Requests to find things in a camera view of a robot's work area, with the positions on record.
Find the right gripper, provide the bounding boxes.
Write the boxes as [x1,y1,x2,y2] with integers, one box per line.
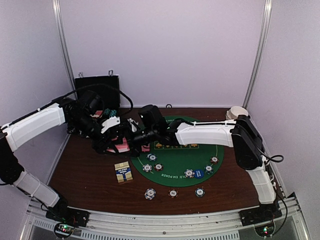
[112,125,158,157]

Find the blue white chips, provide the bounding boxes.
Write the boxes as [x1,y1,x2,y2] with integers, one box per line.
[184,169,195,178]
[142,164,153,173]

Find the black poker case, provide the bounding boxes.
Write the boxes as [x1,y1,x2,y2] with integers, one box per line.
[74,75,120,111]

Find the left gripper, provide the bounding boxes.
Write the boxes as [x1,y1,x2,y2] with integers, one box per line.
[70,113,119,155]

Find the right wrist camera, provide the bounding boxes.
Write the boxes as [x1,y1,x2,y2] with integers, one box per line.
[138,104,168,132]

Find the brown chip stack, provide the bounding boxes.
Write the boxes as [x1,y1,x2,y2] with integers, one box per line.
[168,189,178,199]

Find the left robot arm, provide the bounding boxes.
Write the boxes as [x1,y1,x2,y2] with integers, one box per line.
[0,89,66,216]

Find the blue white chip stack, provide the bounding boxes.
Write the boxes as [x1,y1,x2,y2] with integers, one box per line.
[144,188,156,200]

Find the green blue chip stack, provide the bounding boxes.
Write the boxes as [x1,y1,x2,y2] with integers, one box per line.
[194,187,205,198]

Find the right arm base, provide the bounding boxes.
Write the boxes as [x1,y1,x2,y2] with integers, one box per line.
[239,206,282,227]

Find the single dealt pink card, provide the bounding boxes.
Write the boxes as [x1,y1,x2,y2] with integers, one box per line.
[141,144,150,153]

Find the blue round button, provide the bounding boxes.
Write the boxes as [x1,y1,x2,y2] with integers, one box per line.
[194,169,205,179]

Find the white bowl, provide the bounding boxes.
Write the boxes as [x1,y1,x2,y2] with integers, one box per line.
[225,106,249,120]

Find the teal chip row in case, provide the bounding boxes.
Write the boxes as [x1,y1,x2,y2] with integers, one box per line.
[107,109,118,118]

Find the pink playing card deck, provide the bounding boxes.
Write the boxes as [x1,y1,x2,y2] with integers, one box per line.
[115,138,130,153]

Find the round green poker mat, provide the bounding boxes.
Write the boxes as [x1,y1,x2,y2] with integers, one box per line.
[128,114,225,188]

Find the green blue chips in case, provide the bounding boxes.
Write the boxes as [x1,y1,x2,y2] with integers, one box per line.
[103,108,111,116]

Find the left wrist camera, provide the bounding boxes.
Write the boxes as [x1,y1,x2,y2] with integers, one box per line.
[78,90,104,115]

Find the red card deck in case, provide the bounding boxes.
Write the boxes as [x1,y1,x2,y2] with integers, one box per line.
[91,110,103,119]

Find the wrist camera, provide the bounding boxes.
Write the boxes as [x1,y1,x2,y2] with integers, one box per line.
[138,104,168,132]
[78,90,104,115]

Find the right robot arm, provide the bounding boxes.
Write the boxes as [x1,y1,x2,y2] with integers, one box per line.
[128,115,284,221]

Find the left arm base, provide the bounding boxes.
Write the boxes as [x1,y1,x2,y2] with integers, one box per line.
[45,208,90,227]

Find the clear card box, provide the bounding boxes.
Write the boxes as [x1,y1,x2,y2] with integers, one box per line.
[114,161,133,183]

